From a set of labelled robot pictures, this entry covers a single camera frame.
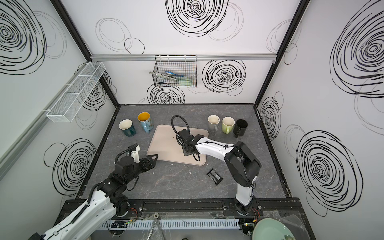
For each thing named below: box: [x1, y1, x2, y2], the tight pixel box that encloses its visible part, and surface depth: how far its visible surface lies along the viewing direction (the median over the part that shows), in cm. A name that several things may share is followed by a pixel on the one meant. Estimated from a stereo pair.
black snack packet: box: [206, 168, 224, 186], surface depth 84 cm
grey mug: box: [207, 114, 221, 132], surface depth 101 cm
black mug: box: [233, 119, 248, 138], surface depth 99 cm
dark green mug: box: [118, 118, 137, 137], surface depth 98 cm
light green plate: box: [252, 217, 296, 240], surface depth 68 cm
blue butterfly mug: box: [137, 111, 154, 133], surface depth 101 cm
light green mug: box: [221, 116, 236, 135], surface depth 99 cm
